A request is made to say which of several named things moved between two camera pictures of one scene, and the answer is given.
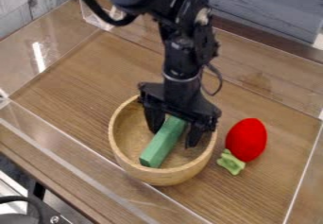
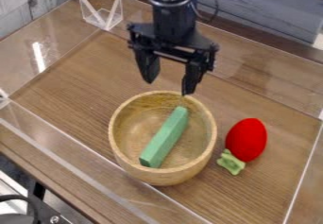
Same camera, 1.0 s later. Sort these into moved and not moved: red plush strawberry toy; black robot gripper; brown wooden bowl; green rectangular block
Moved: black robot gripper
Not moved: brown wooden bowl; green rectangular block; red plush strawberry toy
